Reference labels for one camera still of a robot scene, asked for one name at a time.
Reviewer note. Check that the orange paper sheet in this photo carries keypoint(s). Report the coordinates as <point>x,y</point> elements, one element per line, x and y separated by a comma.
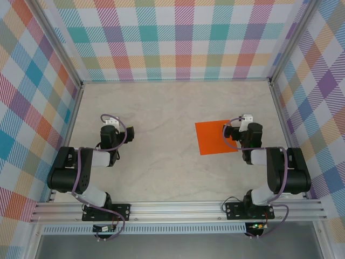
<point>210,137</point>

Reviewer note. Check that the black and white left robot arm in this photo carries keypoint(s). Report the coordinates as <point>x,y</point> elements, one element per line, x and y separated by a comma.
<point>64,175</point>

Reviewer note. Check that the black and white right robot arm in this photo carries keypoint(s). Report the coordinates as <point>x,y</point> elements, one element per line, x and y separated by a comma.
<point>296,178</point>

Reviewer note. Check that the grey metal sheet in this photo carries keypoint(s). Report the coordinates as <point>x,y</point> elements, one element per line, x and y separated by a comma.
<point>175,248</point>

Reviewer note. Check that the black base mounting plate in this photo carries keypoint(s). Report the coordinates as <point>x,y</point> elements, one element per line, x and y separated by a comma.
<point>234,211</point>
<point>126,209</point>

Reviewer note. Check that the small circuit board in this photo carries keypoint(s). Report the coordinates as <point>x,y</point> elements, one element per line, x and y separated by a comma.
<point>257,226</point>
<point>103,228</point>

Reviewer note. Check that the aluminium side frame rail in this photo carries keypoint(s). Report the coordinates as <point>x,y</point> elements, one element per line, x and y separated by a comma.
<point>73,116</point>
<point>282,116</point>

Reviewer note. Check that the long aluminium frame bar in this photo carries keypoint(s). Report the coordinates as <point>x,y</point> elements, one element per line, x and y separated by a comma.
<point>175,80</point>

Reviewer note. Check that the wide aluminium mounting rail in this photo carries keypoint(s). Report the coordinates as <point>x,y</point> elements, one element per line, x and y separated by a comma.
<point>175,211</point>

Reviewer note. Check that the aluminium frame post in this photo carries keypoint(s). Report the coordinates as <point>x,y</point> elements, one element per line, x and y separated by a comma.
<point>32,242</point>
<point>294,40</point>
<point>324,240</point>
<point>59,43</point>

